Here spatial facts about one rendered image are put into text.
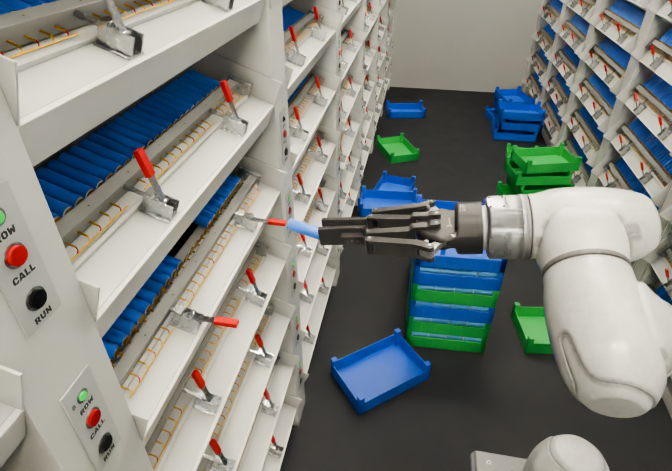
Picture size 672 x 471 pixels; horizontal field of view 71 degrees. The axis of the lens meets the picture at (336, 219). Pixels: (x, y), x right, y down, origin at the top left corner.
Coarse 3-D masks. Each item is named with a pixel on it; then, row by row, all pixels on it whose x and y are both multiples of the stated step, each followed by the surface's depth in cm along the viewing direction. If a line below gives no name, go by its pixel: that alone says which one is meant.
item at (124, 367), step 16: (240, 192) 96; (240, 208) 94; (224, 224) 87; (208, 240) 82; (192, 256) 78; (192, 272) 76; (208, 272) 79; (176, 288) 72; (160, 304) 69; (160, 320) 67; (144, 336) 64; (128, 352) 62; (128, 368) 60
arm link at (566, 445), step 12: (540, 444) 103; (552, 444) 99; (564, 444) 99; (576, 444) 99; (588, 444) 99; (540, 456) 100; (552, 456) 97; (564, 456) 96; (576, 456) 96; (588, 456) 96; (600, 456) 97; (528, 468) 103; (540, 468) 98; (552, 468) 96; (564, 468) 95; (576, 468) 94; (588, 468) 94; (600, 468) 94
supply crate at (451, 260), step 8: (440, 256) 159; (448, 256) 158; (456, 256) 158; (464, 256) 166; (472, 256) 166; (480, 256) 166; (416, 264) 162; (424, 264) 162; (432, 264) 161; (440, 264) 161; (448, 264) 160; (456, 264) 160; (464, 264) 159; (472, 264) 159; (480, 264) 158; (488, 264) 158; (496, 264) 157; (504, 264) 157; (496, 272) 159; (504, 272) 159
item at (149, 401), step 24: (240, 168) 102; (264, 168) 103; (264, 192) 103; (264, 216) 97; (192, 240) 84; (240, 240) 89; (216, 264) 82; (240, 264) 84; (168, 288) 75; (192, 288) 76; (216, 288) 78; (216, 312) 78; (192, 336) 70; (168, 360) 65; (144, 384) 62; (168, 384) 63; (144, 408) 59; (144, 432) 55
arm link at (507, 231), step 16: (496, 208) 63; (512, 208) 62; (528, 208) 62; (496, 224) 62; (512, 224) 61; (528, 224) 61; (496, 240) 62; (512, 240) 62; (528, 240) 61; (496, 256) 64; (512, 256) 64; (528, 256) 63
